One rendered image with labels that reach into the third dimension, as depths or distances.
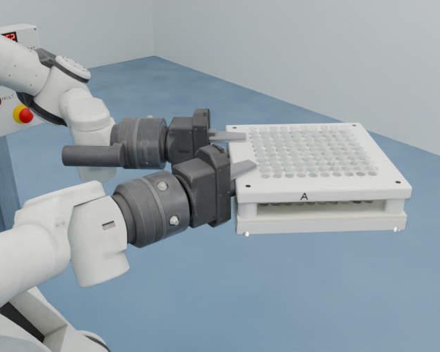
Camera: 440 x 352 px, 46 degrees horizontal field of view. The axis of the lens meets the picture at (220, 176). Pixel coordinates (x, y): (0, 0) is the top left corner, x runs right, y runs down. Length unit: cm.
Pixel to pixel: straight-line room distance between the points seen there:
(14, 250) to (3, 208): 107
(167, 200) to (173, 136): 21
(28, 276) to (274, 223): 35
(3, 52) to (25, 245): 59
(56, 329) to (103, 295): 115
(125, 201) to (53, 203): 11
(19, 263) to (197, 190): 26
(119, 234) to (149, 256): 178
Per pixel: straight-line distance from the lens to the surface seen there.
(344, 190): 73
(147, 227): 65
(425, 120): 361
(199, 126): 83
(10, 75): 109
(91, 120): 86
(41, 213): 59
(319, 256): 244
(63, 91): 110
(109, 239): 64
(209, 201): 71
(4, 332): 96
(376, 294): 229
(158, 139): 84
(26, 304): 107
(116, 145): 85
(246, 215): 73
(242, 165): 76
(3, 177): 157
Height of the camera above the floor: 143
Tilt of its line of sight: 28 degrees down
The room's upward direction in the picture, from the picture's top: straight up
